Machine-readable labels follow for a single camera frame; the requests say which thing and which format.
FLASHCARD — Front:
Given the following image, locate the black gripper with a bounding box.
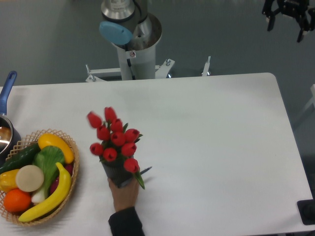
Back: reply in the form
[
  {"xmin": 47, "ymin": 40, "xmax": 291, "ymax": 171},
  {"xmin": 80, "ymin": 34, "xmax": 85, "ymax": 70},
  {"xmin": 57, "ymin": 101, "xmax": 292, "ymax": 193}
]
[{"xmin": 262, "ymin": 0, "xmax": 313, "ymax": 43}]

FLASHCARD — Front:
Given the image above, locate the green cucumber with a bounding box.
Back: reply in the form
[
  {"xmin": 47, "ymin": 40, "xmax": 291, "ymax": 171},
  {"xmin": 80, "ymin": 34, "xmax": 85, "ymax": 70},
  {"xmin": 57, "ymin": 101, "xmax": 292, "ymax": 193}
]
[{"xmin": 0, "ymin": 143, "xmax": 41, "ymax": 174}]

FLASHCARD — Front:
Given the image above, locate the purple red vegetable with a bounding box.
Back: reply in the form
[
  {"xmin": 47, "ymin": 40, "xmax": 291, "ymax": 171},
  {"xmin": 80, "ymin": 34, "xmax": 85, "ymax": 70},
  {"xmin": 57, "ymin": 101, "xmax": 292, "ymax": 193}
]
[{"xmin": 49, "ymin": 164, "xmax": 73, "ymax": 195}]

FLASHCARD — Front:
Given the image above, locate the black sleeved forearm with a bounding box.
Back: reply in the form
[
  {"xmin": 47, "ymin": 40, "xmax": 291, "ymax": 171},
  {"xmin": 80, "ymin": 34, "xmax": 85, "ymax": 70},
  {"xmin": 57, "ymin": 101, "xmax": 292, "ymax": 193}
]
[{"xmin": 108, "ymin": 206, "xmax": 145, "ymax": 236}]

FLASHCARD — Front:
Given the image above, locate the woven wicker basket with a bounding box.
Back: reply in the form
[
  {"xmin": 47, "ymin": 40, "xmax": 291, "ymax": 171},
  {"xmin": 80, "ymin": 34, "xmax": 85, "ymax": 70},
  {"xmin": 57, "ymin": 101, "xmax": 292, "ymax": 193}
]
[{"xmin": 0, "ymin": 129, "xmax": 79, "ymax": 227}]

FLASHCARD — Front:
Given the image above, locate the blue handled saucepan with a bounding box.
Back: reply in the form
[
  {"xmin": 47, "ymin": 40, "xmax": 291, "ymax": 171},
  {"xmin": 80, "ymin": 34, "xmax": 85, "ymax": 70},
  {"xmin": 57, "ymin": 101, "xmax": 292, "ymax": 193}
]
[{"xmin": 0, "ymin": 71, "xmax": 21, "ymax": 166}]

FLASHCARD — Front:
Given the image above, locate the red tulip bouquet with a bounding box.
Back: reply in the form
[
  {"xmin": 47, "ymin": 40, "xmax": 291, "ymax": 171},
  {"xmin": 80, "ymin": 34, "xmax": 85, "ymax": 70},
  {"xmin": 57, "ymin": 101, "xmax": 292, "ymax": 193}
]
[{"xmin": 87, "ymin": 107, "xmax": 145, "ymax": 189}]

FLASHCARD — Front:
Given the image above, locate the orange fruit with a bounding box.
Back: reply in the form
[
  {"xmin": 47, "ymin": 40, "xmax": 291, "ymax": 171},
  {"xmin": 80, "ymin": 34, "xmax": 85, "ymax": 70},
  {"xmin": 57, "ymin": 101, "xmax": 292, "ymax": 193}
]
[{"xmin": 3, "ymin": 188, "xmax": 31, "ymax": 212}]

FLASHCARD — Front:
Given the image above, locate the yellow banana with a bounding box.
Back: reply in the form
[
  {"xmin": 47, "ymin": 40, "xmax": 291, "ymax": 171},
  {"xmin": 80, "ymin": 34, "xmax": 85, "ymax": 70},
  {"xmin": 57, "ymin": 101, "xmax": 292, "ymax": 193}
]
[{"xmin": 18, "ymin": 162, "xmax": 71, "ymax": 223}]

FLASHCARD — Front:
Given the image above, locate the person's bare hand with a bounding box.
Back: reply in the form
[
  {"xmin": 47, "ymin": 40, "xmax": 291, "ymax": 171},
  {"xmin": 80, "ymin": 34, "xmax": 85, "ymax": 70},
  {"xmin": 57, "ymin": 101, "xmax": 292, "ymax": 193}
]
[{"xmin": 108, "ymin": 178, "xmax": 139, "ymax": 212}]

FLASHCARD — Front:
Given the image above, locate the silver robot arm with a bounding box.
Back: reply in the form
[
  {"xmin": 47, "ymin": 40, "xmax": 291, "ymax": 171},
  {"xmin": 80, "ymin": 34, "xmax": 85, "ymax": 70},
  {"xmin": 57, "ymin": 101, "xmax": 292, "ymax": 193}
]
[{"xmin": 99, "ymin": 0, "xmax": 315, "ymax": 51}]

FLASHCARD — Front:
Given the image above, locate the dark grey ribbed vase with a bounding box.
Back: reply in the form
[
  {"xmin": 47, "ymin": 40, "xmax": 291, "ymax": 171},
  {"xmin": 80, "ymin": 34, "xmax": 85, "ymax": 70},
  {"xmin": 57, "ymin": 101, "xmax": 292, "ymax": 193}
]
[{"xmin": 99, "ymin": 156, "xmax": 133, "ymax": 188}]

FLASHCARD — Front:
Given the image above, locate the white frame at right edge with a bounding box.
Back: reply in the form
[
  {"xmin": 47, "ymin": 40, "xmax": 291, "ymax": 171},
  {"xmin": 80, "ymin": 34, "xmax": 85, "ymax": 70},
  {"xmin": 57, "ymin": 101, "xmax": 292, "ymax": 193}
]
[{"xmin": 291, "ymin": 84, "xmax": 315, "ymax": 128}]

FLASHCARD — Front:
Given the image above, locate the black device at table edge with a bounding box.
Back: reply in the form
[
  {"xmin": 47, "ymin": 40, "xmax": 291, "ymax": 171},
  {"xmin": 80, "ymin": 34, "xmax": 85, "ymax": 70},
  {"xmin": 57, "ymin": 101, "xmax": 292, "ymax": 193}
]
[{"xmin": 297, "ymin": 199, "xmax": 315, "ymax": 225}]

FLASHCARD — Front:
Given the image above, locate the yellow bell pepper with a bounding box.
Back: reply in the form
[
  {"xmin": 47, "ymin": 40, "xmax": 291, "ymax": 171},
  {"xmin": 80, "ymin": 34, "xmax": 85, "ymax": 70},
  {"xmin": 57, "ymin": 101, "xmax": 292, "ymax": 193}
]
[{"xmin": 0, "ymin": 169, "xmax": 19, "ymax": 192}]

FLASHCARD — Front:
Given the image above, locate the beige round disc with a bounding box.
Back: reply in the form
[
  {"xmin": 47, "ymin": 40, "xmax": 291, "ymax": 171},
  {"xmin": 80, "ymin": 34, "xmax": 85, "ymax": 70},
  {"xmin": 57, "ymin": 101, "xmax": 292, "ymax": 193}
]
[{"xmin": 15, "ymin": 165, "xmax": 44, "ymax": 192}]

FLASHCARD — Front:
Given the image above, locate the green bok choy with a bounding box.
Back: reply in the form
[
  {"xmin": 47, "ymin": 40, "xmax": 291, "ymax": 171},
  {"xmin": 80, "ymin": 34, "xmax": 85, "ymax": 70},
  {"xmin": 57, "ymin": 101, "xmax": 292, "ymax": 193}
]
[{"xmin": 31, "ymin": 146, "xmax": 65, "ymax": 205}]

